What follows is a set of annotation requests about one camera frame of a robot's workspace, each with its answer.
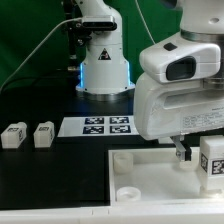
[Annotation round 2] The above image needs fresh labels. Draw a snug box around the white cable right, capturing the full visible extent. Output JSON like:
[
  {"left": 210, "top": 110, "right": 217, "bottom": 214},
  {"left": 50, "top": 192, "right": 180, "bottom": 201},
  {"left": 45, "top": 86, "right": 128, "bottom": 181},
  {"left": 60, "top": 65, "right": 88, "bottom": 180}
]
[{"left": 134, "top": 0, "right": 157, "bottom": 46}]

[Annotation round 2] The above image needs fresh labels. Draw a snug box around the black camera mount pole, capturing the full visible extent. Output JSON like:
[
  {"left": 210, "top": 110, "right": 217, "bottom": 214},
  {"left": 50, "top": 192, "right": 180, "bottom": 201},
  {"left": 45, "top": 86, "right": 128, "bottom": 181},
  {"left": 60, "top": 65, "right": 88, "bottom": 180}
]
[{"left": 61, "top": 0, "right": 91, "bottom": 72}]

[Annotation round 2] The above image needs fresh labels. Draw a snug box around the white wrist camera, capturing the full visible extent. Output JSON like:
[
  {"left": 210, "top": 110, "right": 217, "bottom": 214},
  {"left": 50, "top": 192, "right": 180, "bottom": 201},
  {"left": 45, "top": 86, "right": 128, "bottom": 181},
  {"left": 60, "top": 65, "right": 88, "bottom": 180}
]
[{"left": 139, "top": 33, "right": 221, "bottom": 84}]

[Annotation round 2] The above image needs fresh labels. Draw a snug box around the white square tabletop tray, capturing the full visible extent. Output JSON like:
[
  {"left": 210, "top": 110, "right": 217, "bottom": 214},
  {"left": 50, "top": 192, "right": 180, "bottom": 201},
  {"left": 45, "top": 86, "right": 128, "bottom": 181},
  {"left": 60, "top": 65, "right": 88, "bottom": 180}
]
[{"left": 109, "top": 147, "right": 224, "bottom": 205}]

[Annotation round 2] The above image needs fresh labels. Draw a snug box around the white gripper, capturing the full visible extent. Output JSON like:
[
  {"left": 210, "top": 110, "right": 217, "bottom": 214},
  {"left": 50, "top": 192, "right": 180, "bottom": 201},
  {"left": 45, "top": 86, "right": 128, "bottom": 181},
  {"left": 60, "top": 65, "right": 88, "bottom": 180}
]
[{"left": 133, "top": 73, "right": 224, "bottom": 162}]

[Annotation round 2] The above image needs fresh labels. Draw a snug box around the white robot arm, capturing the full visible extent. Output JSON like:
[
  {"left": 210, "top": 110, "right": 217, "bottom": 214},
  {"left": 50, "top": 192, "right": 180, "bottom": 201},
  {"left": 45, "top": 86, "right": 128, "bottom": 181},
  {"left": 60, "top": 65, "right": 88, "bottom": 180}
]
[{"left": 76, "top": 0, "right": 224, "bottom": 160}]

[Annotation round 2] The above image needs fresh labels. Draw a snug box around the white front fence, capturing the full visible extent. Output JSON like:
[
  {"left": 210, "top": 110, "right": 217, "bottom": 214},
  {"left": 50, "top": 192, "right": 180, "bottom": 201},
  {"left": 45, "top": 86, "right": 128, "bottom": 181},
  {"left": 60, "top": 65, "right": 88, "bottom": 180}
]
[{"left": 0, "top": 203, "right": 224, "bottom": 224}]

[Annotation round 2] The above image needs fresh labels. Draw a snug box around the grey cable left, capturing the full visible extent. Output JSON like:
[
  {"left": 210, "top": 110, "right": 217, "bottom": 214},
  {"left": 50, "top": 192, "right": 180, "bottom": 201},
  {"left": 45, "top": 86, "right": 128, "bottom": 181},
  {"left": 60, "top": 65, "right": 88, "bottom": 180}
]
[{"left": 0, "top": 17, "right": 84, "bottom": 94}]

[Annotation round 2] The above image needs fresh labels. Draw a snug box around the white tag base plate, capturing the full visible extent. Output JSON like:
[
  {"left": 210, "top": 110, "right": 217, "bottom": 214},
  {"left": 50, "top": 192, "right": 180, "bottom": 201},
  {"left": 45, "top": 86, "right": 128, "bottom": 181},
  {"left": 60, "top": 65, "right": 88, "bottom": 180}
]
[{"left": 58, "top": 115, "right": 138, "bottom": 137}]

